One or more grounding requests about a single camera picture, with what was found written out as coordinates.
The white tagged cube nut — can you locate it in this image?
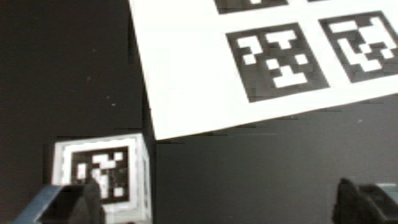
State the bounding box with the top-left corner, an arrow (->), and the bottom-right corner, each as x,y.
52,133 -> 154,224

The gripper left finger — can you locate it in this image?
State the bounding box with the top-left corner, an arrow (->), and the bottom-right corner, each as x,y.
15,180 -> 106,224

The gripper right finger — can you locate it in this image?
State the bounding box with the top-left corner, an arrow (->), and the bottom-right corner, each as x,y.
333,178 -> 398,224

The white marker sheet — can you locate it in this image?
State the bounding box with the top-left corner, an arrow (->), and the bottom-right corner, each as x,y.
130,0 -> 398,139

